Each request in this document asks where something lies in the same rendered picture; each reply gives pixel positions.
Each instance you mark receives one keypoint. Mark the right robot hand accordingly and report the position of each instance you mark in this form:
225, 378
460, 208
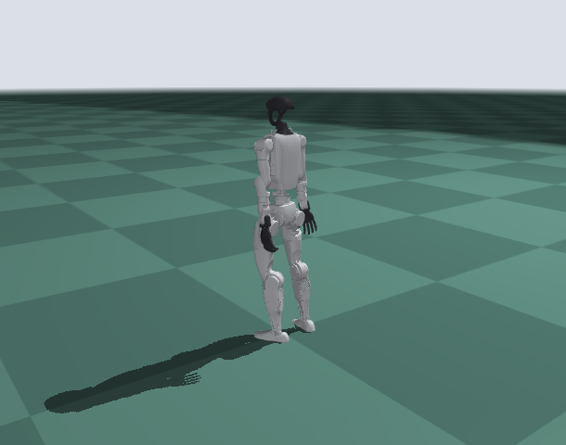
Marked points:
309, 217

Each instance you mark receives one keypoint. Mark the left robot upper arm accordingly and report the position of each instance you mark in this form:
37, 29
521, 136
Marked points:
263, 148

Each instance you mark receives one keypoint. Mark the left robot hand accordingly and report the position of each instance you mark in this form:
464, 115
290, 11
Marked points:
266, 235

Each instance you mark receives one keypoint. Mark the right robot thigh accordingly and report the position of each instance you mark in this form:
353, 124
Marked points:
292, 238

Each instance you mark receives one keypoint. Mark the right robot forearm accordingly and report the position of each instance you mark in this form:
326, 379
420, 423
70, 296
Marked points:
301, 192

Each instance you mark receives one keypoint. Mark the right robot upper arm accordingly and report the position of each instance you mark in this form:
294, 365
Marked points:
302, 161

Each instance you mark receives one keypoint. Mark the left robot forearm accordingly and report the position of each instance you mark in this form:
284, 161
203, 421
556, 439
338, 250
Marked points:
263, 199

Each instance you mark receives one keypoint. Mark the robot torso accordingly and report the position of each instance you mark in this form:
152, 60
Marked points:
285, 169

